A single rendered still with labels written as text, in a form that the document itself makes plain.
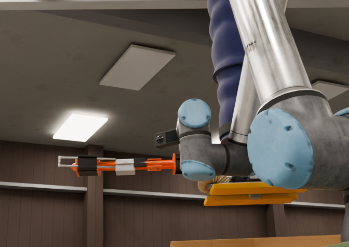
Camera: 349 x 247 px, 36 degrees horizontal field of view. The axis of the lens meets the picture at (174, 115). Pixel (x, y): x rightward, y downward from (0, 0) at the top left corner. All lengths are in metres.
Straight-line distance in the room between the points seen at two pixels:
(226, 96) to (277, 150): 1.04
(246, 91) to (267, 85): 0.37
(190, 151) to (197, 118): 0.09
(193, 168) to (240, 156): 0.15
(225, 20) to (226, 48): 0.12
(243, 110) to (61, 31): 5.26
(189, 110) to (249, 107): 0.17
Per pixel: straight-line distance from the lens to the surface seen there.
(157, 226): 11.06
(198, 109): 1.50
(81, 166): 1.93
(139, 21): 5.68
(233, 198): 2.04
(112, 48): 6.98
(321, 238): 1.82
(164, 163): 1.96
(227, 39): 2.11
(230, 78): 2.05
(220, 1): 2.21
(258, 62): 1.17
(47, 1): 4.48
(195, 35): 5.96
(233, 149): 1.53
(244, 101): 1.51
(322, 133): 1.04
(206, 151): 1.48
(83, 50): 7.03
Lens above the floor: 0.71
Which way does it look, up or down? 21 degrees up
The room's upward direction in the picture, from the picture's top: 3 degrees counter-clockwise
